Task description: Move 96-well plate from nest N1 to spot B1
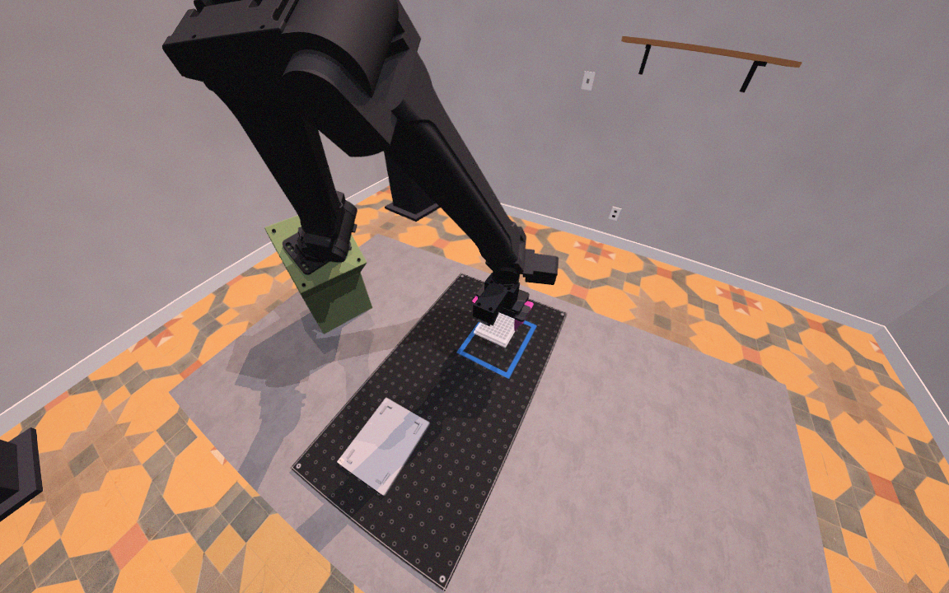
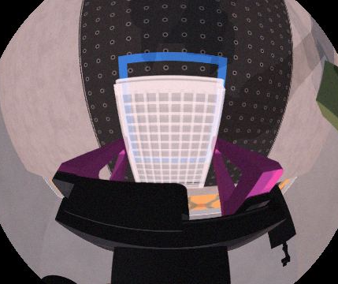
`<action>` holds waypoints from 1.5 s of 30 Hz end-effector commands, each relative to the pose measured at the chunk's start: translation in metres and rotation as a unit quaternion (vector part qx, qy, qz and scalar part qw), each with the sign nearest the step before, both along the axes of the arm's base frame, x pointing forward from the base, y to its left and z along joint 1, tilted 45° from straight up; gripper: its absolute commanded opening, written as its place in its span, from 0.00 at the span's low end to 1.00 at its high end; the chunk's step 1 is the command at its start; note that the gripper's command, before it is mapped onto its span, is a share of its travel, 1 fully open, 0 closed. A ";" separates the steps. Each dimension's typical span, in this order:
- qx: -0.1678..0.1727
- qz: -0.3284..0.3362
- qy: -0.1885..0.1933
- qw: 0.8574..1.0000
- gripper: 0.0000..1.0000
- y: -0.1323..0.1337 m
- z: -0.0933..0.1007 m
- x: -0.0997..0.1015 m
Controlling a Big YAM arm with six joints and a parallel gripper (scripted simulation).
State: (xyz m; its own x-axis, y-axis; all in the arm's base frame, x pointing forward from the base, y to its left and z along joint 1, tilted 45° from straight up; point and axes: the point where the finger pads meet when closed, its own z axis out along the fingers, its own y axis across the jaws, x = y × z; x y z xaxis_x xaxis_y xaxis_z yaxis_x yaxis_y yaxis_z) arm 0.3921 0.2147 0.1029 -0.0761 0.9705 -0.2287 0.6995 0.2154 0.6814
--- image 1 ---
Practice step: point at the blue tape outline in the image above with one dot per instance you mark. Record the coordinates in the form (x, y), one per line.
(485, 364)

